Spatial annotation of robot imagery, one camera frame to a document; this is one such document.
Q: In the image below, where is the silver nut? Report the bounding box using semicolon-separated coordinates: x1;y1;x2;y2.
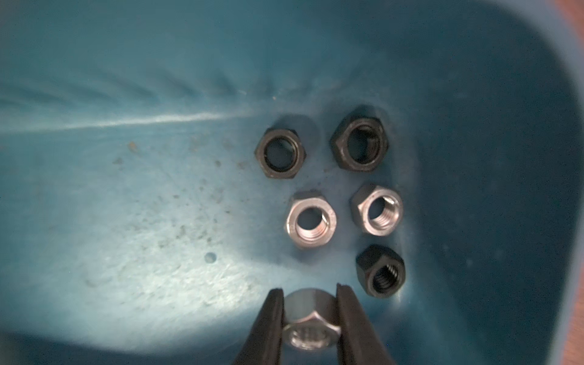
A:
350;183;404;237
282;288;342;352
284;190;337;249

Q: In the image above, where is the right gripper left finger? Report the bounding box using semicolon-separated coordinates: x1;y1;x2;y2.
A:
232;288;284;365

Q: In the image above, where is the black nut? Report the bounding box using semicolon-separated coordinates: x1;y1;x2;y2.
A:
330;116;389;173
255;129;307;179
355;244;406;299

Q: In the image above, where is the teal plastic storage box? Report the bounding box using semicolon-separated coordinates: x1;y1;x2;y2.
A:
1;1;583;364

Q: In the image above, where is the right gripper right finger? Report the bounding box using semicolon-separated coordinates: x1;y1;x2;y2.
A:
336;284;395;365

